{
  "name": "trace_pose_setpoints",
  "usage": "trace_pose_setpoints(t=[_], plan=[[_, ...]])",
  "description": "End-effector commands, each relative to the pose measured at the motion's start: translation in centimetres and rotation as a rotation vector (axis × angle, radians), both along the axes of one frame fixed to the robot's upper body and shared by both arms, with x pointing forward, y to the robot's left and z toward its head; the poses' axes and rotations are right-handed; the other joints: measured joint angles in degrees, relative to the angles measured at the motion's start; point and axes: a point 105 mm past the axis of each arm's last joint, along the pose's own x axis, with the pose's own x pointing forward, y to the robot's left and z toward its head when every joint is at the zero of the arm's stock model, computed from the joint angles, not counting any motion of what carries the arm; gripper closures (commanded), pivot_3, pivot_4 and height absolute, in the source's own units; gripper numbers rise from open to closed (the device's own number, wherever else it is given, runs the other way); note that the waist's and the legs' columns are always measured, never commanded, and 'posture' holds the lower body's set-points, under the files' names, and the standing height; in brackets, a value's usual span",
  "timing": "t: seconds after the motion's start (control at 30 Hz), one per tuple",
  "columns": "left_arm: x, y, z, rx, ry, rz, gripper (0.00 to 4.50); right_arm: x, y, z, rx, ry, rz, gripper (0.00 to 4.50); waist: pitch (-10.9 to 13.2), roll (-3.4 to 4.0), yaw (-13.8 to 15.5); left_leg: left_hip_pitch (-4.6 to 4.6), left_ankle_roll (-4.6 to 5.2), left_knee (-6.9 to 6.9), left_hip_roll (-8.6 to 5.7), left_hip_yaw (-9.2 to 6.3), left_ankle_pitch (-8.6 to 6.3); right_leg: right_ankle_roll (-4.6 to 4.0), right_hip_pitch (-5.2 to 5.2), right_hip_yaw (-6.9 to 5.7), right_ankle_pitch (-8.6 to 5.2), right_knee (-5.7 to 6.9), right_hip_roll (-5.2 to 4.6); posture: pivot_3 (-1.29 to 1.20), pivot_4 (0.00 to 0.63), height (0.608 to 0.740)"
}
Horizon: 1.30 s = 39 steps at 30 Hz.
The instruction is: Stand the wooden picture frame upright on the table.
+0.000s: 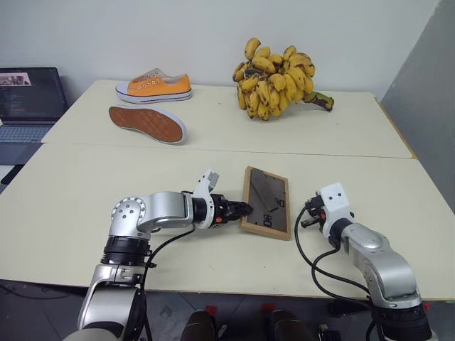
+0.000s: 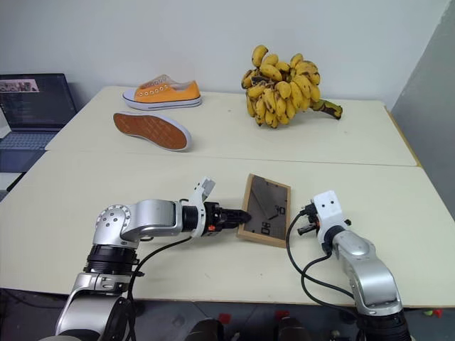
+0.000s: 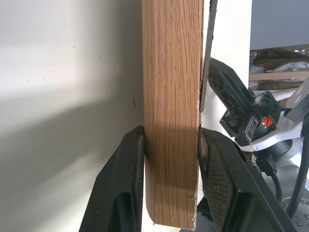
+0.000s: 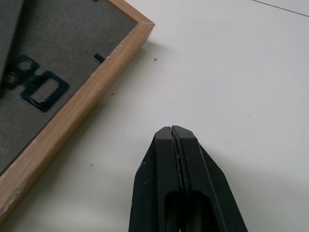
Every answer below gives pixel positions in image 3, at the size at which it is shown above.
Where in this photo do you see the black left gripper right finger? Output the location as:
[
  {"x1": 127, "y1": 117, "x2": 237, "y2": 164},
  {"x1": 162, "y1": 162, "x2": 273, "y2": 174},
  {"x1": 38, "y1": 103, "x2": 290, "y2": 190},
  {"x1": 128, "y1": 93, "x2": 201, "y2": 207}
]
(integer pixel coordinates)
[{"x1": 197, "y1": 128, "x2": 298, "y2": 232}]

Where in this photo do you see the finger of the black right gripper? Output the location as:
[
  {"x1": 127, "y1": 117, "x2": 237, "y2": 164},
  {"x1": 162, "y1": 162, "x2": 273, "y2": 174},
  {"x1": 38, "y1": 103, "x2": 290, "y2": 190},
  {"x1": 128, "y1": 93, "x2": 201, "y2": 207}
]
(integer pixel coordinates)
[
  {"x1": 219, "y1": 110, "x2": 251, "y2": 137},
  {"x1": 208, "y1": 57, "x2": 256, "y2": 115}
]

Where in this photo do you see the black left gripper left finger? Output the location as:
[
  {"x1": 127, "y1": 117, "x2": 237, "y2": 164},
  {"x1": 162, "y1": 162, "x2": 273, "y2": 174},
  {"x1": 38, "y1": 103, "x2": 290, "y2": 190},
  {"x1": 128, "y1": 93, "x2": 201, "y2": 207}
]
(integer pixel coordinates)
[{"x1": 79, "y1": 125, "x2": 146, "y2": 232}]

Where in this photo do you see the wooden board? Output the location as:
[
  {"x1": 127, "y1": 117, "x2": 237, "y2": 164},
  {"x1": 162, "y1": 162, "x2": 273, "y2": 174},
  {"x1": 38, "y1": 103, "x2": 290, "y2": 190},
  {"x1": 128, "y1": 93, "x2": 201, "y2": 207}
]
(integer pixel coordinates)
[{"x1": 141, "y1": 0, "x2": 219, "y2": 230}]

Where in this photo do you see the light wooden plank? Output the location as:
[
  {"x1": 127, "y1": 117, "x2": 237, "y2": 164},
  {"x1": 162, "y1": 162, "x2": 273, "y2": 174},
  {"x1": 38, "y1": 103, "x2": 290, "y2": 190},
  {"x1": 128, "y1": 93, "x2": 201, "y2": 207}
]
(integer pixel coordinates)
[{"x1": 248, "y1": 70, "x2": 309, "y2": 81}]

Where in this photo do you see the brown crumpled cloth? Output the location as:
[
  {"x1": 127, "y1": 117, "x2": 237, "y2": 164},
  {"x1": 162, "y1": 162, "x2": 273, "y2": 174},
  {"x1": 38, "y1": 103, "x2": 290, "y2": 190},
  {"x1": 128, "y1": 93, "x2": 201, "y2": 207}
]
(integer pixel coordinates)
[{"x1": 252, "y1": 47, "x2": 309, "y2": 73}]

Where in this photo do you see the dark grey panel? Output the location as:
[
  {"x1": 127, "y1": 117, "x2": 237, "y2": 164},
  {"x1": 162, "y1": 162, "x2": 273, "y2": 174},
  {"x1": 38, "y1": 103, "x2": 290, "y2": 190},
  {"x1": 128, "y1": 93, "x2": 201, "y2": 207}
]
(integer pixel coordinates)
[{"x1": 250, "y1": 0, "x2": 309, "y2": 51}]

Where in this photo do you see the black plugged wrist cable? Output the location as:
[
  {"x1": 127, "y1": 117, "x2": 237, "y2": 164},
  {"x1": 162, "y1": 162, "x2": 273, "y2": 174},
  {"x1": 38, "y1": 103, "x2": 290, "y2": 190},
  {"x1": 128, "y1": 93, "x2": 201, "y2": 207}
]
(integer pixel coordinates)
[{"x1": 255, "y1": 156, "x2": 283, "y2": 202}]

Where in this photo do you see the black looping arm cable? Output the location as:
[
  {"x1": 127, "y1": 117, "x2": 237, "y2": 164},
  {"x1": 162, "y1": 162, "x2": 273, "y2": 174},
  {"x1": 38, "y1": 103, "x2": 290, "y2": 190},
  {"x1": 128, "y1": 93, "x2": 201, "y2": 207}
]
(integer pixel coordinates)
[{"x1": 286, "y1": 116, "x2": 309, "y2": 218}]

